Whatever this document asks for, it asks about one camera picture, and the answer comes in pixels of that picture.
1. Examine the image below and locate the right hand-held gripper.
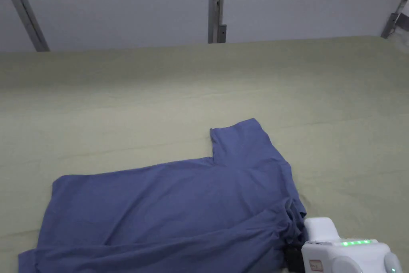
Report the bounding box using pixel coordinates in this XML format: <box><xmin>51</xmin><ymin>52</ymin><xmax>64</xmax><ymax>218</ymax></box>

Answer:
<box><xmin>285</xmin><ymin>217</ymin><xmax>402</xmax><ymax>273</ymax></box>

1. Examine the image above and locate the dark blue shirt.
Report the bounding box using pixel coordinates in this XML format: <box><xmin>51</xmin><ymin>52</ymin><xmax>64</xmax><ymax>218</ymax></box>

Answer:
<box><xmin>17</xmin><ymin>118</ymin><xmax>308</xmax><ymax>273</ymax></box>

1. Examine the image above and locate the bed with pale green sheet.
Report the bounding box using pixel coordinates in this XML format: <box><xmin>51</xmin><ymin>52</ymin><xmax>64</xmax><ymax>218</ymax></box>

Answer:
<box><xmin>0</xmin><ymin>35</ymin><xmax>409</xmax><ymax>273</ymax></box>

